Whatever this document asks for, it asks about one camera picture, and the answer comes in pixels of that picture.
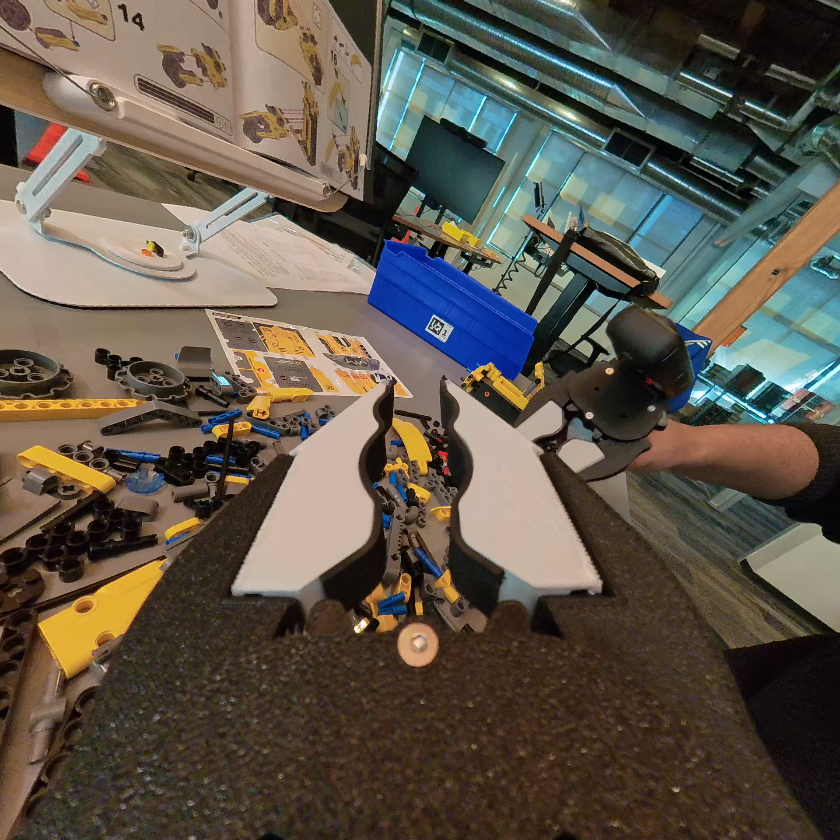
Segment yellow black brick model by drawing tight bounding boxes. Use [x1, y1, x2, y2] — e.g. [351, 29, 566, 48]
[459, 361, 546, 421]

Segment person's right forearm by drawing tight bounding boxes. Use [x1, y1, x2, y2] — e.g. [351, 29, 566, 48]
[663, 422, 840, 542]

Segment pile of black red pins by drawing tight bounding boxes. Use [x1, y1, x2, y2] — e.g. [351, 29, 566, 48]
[420, 427, 457, 490]

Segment black bag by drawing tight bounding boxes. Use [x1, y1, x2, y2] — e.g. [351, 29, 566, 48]
[577, 223, 660, 296]

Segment dark grey angled beam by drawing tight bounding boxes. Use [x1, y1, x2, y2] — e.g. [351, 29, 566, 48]
[100, 400, 203, 436]

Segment building instruction booklet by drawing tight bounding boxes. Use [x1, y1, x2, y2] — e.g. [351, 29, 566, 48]
[0, 0, 385, 201]

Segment long yellow beam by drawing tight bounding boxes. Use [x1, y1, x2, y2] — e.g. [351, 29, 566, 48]
[0, 397, 144, 422]

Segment yellow flat beam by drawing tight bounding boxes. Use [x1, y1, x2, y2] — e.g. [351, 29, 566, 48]
[16, 445, 118, 494]

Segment dark grey toothed wheel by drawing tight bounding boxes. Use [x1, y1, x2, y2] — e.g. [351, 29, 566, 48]
[0, 350, 73, 399]
[115, 360, 193, 403]

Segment blue jacket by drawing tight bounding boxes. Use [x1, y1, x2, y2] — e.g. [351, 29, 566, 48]
[676, 322, 713, 368]

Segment brown-top desk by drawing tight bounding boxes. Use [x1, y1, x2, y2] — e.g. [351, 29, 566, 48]
[392, 213, 503, 270]

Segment white box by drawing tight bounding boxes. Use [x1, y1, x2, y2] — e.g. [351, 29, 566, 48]
[740, 525, 840, 614]

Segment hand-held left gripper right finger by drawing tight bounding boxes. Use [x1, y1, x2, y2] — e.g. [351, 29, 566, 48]
[440, 379, 603, 618]

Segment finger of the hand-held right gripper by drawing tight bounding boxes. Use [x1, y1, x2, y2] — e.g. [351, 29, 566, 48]
[521, 402, 573, 454]

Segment black monitor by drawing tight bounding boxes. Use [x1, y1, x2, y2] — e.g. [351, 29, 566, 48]
[406, 117, 506, 224]

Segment blue plastic bin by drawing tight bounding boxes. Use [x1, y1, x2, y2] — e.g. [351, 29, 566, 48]
[367, 239, 539, 380]

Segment large yellow brick panel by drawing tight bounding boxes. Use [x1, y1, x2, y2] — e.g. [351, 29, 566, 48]
[38, 560, 165, 680]

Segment yellow grey sticker sheet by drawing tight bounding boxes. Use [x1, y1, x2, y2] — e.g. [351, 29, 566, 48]
[205, 308, 414, 399]

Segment wooden-top standing desk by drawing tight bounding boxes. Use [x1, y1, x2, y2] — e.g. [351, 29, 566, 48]
[521, 213, 673, 358]

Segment white book stand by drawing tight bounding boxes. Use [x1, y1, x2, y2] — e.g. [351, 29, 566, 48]
[0, 49, 339, 308]

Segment metal ceiling ducts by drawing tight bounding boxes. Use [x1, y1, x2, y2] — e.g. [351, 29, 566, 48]
[394, 0, 840, 217]

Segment yellow arch panel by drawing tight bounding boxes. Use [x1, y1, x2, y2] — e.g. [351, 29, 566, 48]
[392, 419, 434, 475]

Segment person's right hand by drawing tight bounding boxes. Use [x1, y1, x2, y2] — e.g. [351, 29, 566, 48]
[626, 420, 677, 475]

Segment pile of mixed brick parts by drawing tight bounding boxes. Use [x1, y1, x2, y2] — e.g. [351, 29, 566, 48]
[0, 348, 490, 840]

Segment printed paper sheets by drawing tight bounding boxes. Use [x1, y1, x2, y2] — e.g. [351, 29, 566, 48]
[164, 203, 375, 295]

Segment black office chair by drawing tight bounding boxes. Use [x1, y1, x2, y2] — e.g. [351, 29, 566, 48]
[548, 331, 611, 375]

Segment wooden post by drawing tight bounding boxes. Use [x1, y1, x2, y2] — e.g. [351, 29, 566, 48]
[692, 180, 840, 349]

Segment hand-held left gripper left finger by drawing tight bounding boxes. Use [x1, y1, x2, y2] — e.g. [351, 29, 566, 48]
[231, 379, 396, 610]

